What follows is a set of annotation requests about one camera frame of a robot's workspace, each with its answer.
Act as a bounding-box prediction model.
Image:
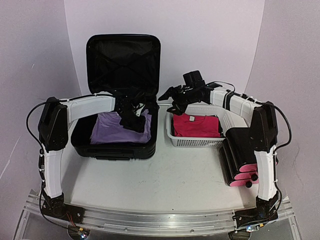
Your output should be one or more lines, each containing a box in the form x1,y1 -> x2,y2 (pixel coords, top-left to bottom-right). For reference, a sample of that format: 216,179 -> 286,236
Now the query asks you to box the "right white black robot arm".
159,81 -> 284,229

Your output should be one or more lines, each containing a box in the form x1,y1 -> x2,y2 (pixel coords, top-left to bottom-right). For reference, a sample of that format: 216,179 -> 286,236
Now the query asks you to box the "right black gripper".
158,86 -> 197,116

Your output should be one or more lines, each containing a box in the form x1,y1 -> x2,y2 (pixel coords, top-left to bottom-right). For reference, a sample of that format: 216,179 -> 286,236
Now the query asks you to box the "purple cloth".
90,109 -> 152,145

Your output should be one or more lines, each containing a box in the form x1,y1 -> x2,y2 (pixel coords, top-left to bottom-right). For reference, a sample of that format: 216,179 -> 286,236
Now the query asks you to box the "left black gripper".
118,107 -> 147,134

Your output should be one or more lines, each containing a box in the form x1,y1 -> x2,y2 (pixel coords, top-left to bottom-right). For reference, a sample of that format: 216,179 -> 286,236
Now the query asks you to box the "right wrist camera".
182,70 -> 206,89

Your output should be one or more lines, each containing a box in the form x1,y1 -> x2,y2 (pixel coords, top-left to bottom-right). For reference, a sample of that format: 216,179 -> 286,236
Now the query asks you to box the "black ribbed hard-shell suitcase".
71,34 -> 161,160

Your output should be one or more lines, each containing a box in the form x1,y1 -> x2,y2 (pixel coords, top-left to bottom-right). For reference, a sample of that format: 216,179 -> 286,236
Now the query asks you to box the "pink drawer black knob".
224,171 -> 259,188

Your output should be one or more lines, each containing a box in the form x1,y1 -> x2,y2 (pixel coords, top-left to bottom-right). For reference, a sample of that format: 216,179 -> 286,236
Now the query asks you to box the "black pouch with pink end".
223,127 -> 257,168

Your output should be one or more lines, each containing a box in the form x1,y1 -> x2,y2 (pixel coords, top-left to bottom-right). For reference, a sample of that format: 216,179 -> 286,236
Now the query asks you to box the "white perforated plastic basket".
166,104 -> 248,148

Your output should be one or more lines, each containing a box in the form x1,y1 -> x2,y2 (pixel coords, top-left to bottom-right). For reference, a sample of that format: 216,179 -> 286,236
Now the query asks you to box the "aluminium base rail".
23,189 -> 295,235

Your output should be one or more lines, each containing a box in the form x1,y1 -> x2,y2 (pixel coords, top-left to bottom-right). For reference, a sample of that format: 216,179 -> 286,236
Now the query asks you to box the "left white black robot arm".
31,91 -> 147,219

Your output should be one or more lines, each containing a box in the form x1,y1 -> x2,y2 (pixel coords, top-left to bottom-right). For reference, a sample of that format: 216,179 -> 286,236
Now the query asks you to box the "red cloth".
173,113 -> 221,138

